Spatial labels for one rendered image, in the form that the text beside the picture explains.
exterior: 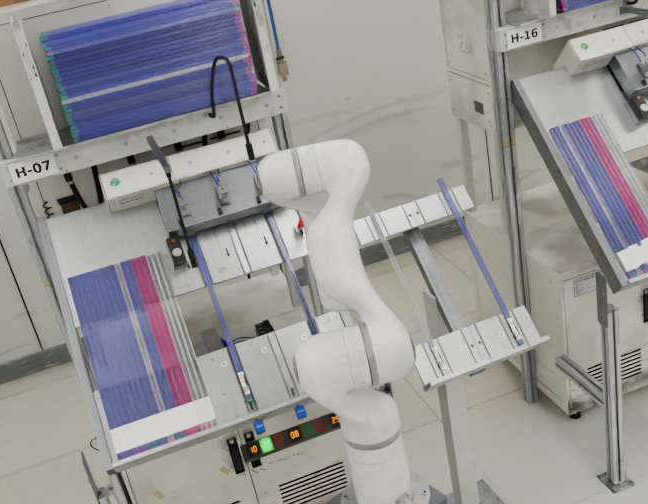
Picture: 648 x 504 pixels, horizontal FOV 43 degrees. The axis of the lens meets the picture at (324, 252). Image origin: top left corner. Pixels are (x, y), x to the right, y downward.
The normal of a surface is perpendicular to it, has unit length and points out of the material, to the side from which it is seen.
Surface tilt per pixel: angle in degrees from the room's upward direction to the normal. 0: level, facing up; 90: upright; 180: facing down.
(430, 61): 90
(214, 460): 90
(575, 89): 45
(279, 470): 90
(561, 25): 90
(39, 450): 0
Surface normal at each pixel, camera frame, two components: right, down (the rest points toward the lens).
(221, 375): 0.08, -0.42
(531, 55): 0.32, 0.36
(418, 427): -0.18, -0.88
